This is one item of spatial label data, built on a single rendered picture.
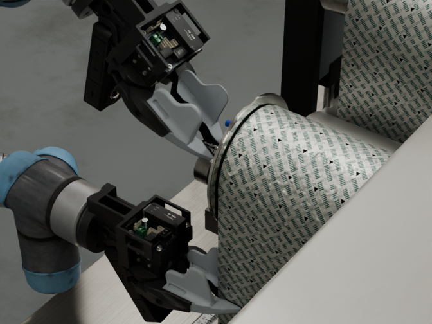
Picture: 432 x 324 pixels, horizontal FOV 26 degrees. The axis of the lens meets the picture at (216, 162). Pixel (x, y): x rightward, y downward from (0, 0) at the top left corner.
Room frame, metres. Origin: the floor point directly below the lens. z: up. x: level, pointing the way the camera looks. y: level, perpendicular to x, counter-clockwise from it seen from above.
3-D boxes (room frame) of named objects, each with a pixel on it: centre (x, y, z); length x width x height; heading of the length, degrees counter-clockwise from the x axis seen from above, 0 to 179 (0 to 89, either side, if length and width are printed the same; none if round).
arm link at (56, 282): (0.91, 0.22, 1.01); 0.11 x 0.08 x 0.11; 6
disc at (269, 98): (0.78, -0.04, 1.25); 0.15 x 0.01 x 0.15; 143
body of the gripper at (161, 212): (0.80, 0.09, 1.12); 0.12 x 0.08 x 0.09; 53
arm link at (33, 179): (0.90, 0.22, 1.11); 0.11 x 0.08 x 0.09; 53
